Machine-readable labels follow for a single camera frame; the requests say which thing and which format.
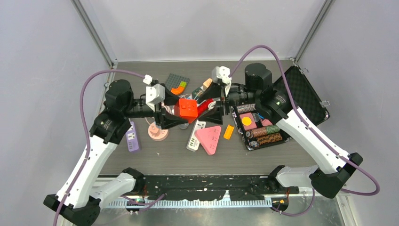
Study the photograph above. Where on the red glitter microphone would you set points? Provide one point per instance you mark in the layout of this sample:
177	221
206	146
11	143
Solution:
204	106

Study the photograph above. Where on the grey building baseplate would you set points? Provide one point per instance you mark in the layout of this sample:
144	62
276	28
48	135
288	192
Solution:
174	80

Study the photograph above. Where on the purple power strip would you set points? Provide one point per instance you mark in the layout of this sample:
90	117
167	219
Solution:
132	139

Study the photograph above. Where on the yellow curved block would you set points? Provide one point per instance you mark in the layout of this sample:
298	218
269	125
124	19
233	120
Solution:
228	132

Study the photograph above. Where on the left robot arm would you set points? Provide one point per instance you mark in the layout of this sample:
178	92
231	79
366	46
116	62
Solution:
77	201

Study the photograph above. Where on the pink round socket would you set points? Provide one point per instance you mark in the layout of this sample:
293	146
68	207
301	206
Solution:
156	133

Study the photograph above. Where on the beige cube adapter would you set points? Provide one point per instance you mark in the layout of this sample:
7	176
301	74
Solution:
207	83

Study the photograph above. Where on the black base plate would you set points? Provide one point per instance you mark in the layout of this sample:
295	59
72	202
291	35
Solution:
211	187

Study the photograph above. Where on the pink triangular socket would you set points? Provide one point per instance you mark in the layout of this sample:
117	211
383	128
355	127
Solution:
208	138

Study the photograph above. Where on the red cube adapter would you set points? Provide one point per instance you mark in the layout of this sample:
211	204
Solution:
186	109

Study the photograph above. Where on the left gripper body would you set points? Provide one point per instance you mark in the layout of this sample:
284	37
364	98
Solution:
145	110

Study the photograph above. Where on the orange curved block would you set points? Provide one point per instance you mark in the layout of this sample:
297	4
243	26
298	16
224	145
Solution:
180	88

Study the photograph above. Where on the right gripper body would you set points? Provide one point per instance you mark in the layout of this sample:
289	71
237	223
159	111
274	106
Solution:
241	95

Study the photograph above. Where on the black poker chip case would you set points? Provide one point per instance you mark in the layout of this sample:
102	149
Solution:
258	132

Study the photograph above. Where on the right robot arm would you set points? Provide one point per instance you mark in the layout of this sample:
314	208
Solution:
334	166

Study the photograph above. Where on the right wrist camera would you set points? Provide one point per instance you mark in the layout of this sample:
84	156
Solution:
222	72

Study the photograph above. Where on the small white power strip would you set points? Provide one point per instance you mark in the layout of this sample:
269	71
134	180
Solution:
193	142

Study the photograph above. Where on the dark green cube adapter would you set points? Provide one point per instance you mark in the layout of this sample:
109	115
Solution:
197	93

